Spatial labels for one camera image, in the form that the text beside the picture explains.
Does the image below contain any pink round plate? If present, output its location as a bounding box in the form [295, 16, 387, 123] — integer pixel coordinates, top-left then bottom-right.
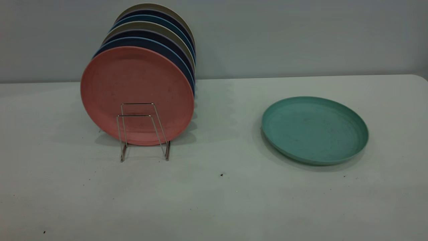
[80, 46, 195, 146]

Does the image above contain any metal wire plate rack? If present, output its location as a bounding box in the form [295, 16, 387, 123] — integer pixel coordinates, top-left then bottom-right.
[116, 103, 171, 163]

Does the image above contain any teal blue round plate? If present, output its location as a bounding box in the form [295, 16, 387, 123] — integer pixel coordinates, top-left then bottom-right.
[110, 14, 196, 62]

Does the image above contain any beige round plate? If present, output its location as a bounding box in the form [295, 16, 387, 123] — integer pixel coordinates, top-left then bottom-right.
[102, 21, 196, 67]
[115, 3, 195, 42]

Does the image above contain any green round plate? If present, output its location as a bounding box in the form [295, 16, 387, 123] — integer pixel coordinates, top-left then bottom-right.
[261, 96, 369, 166]

